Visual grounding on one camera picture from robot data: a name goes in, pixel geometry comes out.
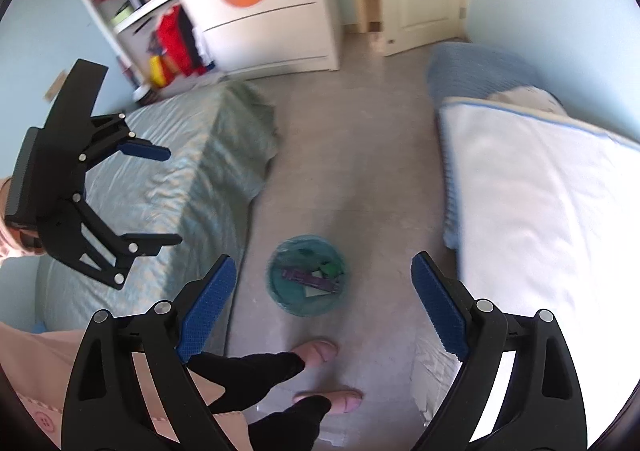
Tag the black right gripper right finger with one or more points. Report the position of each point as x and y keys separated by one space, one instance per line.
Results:
x=517 y=387

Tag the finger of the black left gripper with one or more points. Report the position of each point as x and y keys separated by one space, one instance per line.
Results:
x=145 y=244
x=144 y=149

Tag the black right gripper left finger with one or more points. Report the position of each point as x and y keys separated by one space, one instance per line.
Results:
x=104 y=406

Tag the green plastic bag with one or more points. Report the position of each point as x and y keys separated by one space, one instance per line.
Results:
x=328 y=269

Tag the green purple Darlie toothbrush pack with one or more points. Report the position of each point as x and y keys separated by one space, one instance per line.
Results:
x=307 y=279

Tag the teal trash bin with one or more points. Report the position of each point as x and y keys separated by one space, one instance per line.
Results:
x=303 y=253

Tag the person's left hand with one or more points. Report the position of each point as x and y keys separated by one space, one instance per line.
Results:
x=14 y=242

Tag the grey-green bed cover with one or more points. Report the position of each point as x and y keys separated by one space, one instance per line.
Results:
x=222 y=138

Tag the white wardrobe with guitar sticker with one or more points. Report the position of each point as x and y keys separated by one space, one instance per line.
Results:
x=175 y=44

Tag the white bed sheet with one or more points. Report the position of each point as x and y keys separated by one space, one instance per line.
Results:
x=549 y=219

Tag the right pink slipper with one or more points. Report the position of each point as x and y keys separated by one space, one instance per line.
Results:
x=342 y=401

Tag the pink slipper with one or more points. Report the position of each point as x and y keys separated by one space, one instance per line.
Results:
x=342 y=401
x=315 y=353

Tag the left pink slipper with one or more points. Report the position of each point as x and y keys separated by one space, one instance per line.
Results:
x=315 y=353

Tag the blue knitted blanket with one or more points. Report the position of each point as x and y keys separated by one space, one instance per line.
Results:
x=458 y=70

